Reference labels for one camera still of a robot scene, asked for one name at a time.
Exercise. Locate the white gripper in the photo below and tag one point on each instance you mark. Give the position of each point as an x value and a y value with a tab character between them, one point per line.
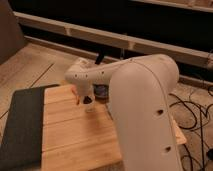
80	91

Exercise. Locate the dark rectangular eraser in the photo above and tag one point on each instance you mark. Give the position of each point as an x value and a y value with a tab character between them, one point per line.
87	100

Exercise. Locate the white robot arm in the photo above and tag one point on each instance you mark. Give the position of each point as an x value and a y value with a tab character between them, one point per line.
138	102

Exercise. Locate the dark round bowl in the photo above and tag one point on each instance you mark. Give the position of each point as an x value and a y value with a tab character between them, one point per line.
101	91

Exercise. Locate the wooden board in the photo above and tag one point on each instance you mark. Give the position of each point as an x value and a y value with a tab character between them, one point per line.
74	140

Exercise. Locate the black table leg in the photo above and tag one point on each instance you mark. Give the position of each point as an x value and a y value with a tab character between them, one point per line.
100	57

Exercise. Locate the dark grey mat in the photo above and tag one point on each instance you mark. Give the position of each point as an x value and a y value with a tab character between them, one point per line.
22	139

